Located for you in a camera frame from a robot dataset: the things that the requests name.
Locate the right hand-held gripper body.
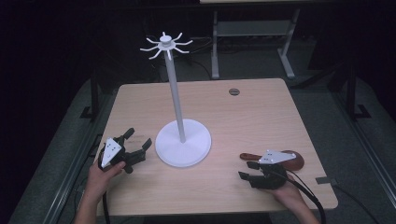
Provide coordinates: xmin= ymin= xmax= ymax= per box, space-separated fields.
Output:
xmin=248 ymin=149 xmax=294 ymax=190

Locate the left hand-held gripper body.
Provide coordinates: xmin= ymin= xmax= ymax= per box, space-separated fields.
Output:
xmin=98 ymin=136 xmax=148 ymax=175

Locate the brown wooden spoon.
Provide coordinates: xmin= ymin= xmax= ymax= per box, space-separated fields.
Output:
xmin=239 ymin=149 xmax=305 ymax=172

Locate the white hook rack stand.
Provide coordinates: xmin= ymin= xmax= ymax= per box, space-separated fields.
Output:
xmin=139 ymin=31 xmax=213 ymax=168

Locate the person's right hand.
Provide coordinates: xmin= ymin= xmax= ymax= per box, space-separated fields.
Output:
xmin=269 ymin=174 xmax=305 ymax=207

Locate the person's left hand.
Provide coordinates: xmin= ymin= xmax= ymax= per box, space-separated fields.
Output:
xmin=85 ymin=161 xmax=127 ymax=200

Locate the black metal stand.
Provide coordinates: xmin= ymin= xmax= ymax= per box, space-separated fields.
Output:
xmin=344 ymin=60 xmax=372 ymax=121
xmin=79 ymin=76 xmax=101 ymax=120

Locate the grey tape strip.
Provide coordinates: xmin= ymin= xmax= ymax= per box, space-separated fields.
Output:
xmin=315 ymin=175 xmax=338 ymax=186

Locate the grey metal rail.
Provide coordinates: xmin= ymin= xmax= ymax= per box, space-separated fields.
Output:
xmin=330 ymin=90 xmax=396 ymax=200
xmin=41 ymin=92 xmax=117 ymax=224

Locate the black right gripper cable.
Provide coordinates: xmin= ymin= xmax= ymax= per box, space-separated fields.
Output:
xmin=272 ymin=169 xmax=327 ymax=224

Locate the thin black cable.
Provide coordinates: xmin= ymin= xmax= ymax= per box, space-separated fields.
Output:
xmin=332 ymin=183 xmax=381 ymax=224

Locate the grey metal desk frame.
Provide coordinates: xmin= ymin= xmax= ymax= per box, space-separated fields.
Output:
xmin=210 ymin=8 xmax=302 ymax=80

